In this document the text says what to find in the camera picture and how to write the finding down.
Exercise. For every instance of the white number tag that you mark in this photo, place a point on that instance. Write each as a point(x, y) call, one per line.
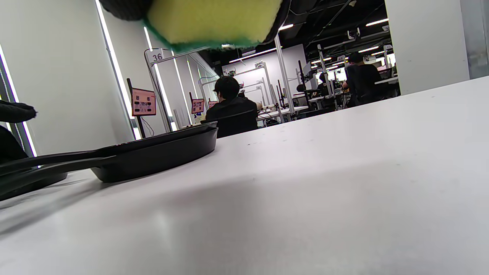
point(156, 56)

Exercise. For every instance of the person's left hand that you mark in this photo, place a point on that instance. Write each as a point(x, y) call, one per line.
point(17, 111)

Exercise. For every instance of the black cast iron frying pan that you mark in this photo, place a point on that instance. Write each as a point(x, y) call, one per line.
point(164, 160)
point(57, 156)

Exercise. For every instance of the row of white workstation frames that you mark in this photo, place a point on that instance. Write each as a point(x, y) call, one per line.
point(290, 88)

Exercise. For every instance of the yellow green sponge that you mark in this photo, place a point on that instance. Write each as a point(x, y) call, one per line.
point(214, 23)

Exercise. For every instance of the pink sign board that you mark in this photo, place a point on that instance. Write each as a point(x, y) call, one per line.
point(143, 102)
point(198, 106)
point(212, 104)

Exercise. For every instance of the person's right hand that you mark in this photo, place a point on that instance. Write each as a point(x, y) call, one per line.
point(126, 9)

